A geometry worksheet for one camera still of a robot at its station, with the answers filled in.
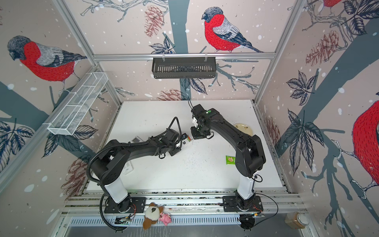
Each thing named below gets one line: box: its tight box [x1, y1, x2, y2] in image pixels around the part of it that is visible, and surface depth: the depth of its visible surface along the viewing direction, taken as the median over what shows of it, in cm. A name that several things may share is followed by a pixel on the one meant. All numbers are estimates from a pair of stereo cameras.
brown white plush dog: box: [143, 201, 164, 231], surface depth 70 cm
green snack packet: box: [225, 155, 237, 165], surface depth 90 cm
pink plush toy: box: [158, 211, 173, 227], surface depth 70 cm
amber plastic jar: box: [284, 211, 310, 230], surface depth 64 cm
